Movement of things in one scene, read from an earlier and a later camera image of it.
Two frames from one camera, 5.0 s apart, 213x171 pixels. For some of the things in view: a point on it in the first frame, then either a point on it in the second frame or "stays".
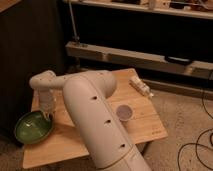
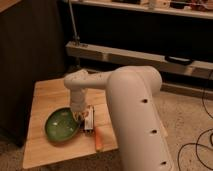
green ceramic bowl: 32,128 → 60,124
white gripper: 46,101 → 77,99
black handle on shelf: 174,59 stays
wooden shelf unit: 161,37 stays
